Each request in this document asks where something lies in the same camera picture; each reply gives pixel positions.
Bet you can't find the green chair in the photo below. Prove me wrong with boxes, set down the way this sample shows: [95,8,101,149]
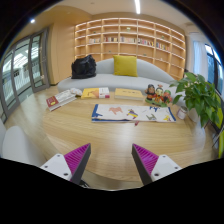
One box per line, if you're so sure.
[213,94,224,130]
[218,129,224,160]

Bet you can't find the wooden wall shelf unit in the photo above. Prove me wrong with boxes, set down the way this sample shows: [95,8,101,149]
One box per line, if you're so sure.
[73,17,187,81]

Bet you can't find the long ceiling light strip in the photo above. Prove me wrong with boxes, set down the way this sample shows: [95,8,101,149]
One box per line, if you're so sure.
[134,0,142,15]

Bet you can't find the white chair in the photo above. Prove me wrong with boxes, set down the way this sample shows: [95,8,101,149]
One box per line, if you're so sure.
[0,119,48,168]

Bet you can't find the yellow cushion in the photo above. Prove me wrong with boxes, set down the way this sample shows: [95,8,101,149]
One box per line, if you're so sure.
[112,54,139,78]

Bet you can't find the white printed towel blue edge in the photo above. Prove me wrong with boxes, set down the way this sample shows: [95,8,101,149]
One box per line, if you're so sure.
[91,103,177,124]

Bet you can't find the red and white magazine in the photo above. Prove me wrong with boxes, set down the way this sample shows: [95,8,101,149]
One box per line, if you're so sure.
[45,89,78,112]

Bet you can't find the green potted plant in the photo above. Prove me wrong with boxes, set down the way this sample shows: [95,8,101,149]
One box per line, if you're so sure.
[169,71,223,129]

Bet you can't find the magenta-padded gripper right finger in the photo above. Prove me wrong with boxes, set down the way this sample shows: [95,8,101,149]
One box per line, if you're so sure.
[131,143,183,186]

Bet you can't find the colourful figurine group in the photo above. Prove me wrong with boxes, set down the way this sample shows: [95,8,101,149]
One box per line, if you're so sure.
[144,83,173,108]

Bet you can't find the white curtain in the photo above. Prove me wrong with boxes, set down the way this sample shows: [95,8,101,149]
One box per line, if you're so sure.
[192,40,209,81]

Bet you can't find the grey curved sofa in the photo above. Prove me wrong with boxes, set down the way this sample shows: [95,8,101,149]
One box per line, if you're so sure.
[57,57,181,101]

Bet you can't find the dark framed window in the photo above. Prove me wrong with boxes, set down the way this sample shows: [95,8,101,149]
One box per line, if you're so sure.
[203,43,224,96]

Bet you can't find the small white cup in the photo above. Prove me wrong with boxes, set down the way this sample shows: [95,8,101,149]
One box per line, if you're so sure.
[176,105,189,120]

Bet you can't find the grey framed glass doors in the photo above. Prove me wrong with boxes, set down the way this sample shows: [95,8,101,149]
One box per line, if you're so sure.
[0,28,51,124]

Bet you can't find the yellow and white book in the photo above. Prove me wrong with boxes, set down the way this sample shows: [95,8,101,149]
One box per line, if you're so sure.
[80,87,111,100]

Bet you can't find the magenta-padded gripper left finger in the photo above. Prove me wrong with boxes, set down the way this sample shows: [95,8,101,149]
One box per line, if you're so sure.
[39,143,92,186]

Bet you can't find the black bag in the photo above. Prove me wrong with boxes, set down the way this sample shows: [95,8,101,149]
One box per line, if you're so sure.
[70,54,98,80]

